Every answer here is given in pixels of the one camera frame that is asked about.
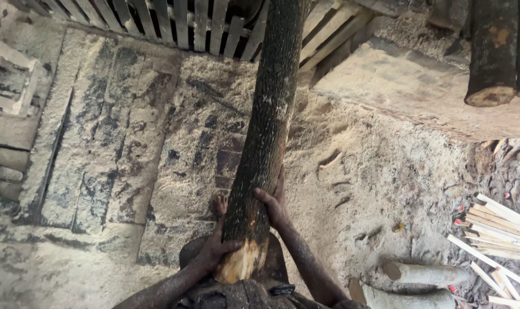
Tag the short pale peeled log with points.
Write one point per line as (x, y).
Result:
(427, 273)

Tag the person's bare foot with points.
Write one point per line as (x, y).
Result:
(221, 205)

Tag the person's left hand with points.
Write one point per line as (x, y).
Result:
(212, 253)

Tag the person's dark dusty clothing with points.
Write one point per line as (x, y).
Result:
(243, 296)

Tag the dusty wooden frame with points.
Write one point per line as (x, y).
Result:
(11, 81)

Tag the large dark bark log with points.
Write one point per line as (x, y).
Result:
(266, 120)

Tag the person's right hand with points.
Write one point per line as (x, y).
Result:
(276, 210)

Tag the sawdust covered platform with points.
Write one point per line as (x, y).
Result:
(414, 90)

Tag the pile of pale wood strips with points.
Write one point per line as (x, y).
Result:
(500, 231)

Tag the slanted wooden slat pallet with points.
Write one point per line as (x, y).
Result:
(333, 32)

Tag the wooden slat fence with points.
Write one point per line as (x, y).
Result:
(182, 23)

